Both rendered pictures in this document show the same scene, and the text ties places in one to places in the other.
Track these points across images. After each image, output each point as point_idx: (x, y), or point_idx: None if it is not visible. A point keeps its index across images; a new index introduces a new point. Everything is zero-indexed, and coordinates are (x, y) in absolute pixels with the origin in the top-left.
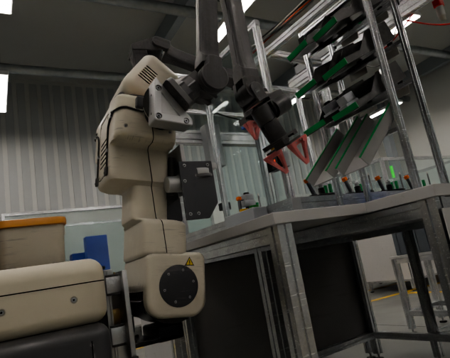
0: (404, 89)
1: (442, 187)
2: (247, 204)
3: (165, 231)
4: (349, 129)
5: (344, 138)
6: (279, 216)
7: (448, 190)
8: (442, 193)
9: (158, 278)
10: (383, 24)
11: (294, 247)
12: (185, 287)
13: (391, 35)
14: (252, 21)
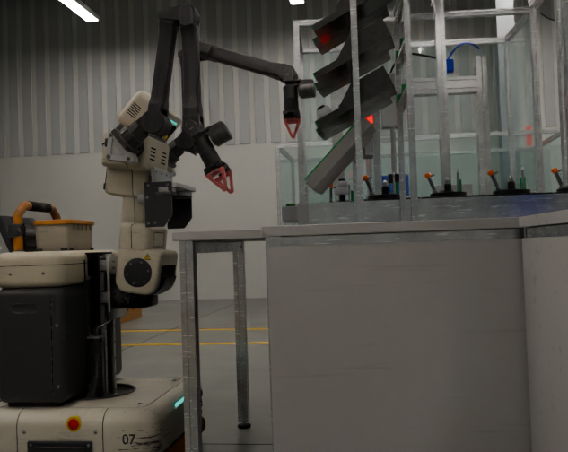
0: None
1: (274, 229)
2: (337, 193)
3: (132, 234)
4: None
5: None
6: (177, 235)
7: (283, 231)
8: (271, 234)
9: (124, 265)
10: (378, 21)
11: (191, 259)
12: (141, 274)
13: (386, 33)
14: None
